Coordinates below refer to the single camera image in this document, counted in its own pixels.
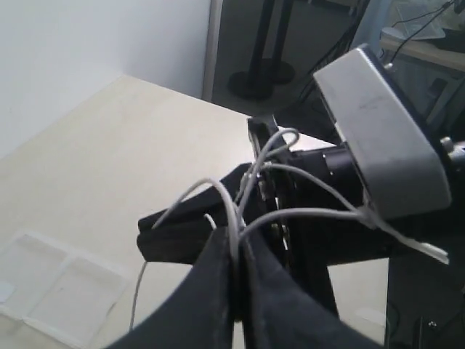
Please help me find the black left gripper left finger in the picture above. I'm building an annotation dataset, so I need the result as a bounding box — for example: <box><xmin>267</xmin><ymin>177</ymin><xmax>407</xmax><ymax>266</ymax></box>
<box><xmin>109</xmin><ymin>228</ymin><xmax>235</xmax><ymax>349</ymax></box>

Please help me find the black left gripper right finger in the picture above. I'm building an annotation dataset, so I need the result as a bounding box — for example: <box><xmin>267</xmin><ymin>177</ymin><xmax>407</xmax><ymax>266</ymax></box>
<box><xmin>241</xmin><ymin>233</ymin><xmax>367</xmax><ymax>348</ymax></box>

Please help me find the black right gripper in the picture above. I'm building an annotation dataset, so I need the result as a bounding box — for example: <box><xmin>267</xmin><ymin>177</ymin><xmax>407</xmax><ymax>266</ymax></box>
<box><xmin>247</xmin><ymin>114</ymin><xmax>465</xmax><ymax>349</ymax></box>

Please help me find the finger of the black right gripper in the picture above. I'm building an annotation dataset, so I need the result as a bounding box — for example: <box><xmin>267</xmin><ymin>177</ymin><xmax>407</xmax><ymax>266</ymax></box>
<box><xmin>137</xmin><ymin>162</ymin><xmax>266</xmax><ymax>265</ymax></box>

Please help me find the black floor stand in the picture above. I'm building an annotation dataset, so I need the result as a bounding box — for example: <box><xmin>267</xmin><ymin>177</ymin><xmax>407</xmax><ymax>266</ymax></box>
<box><xmin>227</xmin><ymin>0</ymin><xmax>295</xmax><ymax>100</ymax></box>

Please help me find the clear plastic open case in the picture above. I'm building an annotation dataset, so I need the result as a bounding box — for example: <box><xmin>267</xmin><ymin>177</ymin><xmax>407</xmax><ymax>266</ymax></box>
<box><xmin>1</xmin><ymin>232</ymin><xmax>128</xmax><ymax>348</ymax></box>

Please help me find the background wooden desk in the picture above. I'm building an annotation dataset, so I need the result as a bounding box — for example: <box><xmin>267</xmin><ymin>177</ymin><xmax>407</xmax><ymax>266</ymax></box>
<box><xmin>380</xmin><ymin>27</ymin><xmax>464</xmax><ymax>72</ymax></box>

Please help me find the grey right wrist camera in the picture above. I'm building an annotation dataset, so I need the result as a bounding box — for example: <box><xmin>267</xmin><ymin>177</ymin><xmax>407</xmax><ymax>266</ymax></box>
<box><xmin>314</xmin><ymin>44</ymin><xmax>453</xmax><ymax>219</ymax></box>

